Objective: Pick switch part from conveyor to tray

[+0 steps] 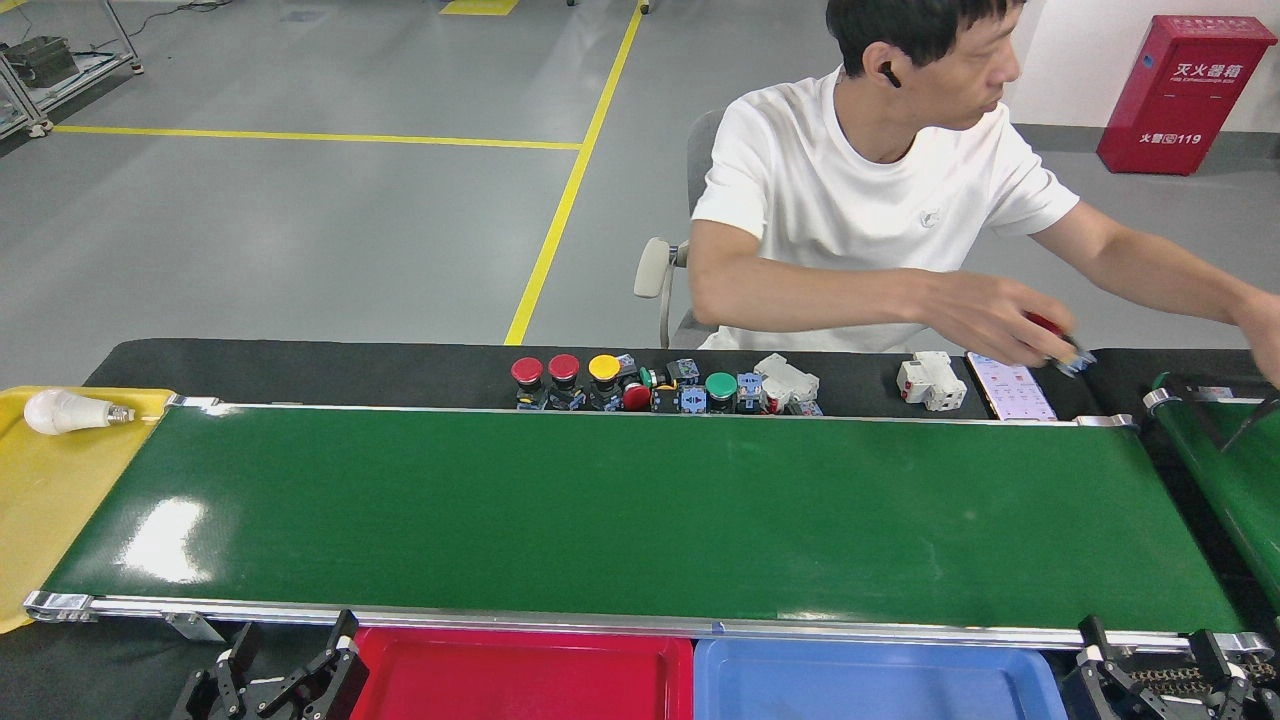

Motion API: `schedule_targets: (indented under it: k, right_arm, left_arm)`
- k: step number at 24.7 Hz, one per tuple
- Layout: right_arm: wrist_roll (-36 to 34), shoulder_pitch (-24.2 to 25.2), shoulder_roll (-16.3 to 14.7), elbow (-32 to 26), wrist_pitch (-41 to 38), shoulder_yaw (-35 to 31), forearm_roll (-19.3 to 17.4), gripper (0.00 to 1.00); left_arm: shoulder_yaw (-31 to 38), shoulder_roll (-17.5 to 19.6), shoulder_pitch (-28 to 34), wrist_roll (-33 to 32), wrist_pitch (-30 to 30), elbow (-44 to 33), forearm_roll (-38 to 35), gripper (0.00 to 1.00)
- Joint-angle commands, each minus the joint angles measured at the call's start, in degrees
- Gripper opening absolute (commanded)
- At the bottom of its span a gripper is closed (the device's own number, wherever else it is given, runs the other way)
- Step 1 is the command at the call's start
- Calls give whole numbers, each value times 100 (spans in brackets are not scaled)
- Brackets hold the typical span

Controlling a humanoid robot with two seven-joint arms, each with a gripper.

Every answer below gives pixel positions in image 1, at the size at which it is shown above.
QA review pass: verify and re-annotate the small green push button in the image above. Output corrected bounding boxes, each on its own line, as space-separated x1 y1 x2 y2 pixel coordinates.
640 358 701 390

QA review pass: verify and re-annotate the metal rack on casters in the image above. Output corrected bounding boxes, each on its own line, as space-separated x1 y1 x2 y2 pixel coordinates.
0 0 144 139

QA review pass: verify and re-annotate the yellow plastic tray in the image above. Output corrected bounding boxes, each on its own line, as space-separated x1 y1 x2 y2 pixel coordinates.
0 385 176 636

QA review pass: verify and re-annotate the black device on rack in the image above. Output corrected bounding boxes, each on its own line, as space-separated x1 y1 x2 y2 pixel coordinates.
3 36 79 89

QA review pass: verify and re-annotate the conveyor drive chain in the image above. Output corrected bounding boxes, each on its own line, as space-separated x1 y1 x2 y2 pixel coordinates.
1128 662 1280 698

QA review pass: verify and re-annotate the person's left hand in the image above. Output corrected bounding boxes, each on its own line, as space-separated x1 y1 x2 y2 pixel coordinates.
1235 290 1280 389

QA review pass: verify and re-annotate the black guide bar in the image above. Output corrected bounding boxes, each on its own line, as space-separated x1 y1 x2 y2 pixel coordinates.
1160 375 1280 453

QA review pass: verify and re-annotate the red fire extinguisher box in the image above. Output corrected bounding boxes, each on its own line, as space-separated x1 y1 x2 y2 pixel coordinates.
1096 14 1279 177

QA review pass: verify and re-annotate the person's right hand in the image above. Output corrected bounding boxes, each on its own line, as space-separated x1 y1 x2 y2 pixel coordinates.
925 270 1078 367

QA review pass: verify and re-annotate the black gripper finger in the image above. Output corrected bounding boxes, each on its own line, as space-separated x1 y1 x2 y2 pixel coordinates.
1062 615 1166 720
1190 628 1280 720
258 610 371 720
170 622 263 720

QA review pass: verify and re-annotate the green conveyor belt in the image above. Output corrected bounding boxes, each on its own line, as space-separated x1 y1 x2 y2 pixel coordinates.
1143 372 1280 611
22 395 1276 661

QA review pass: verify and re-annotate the red plastic bin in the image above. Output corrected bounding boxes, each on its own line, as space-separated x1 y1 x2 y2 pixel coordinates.
345 625 696 720

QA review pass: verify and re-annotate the yellow push button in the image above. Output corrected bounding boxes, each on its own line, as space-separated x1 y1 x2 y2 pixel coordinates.
587 354 626 412

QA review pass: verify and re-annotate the white light bulb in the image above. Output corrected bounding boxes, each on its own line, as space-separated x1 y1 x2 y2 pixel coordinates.
23 388 136 437

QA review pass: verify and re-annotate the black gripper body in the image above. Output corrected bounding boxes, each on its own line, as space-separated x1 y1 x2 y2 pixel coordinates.
215 682 301 720

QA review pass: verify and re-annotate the smartphone with lit screen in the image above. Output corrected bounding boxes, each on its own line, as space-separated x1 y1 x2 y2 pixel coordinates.
965 350 1058 422

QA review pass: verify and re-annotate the person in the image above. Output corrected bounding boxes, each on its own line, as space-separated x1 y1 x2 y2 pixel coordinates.
685 0 1280 391

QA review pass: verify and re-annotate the white circuit breaker red lever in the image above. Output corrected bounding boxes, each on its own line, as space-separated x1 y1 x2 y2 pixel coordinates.
753 353 824 417

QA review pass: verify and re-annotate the grey office chair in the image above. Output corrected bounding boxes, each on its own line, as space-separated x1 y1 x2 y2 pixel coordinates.
633 108 726 349

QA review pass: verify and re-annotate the blue plastic bin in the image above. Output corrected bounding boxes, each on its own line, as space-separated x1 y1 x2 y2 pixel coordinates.
692 637 1071 720

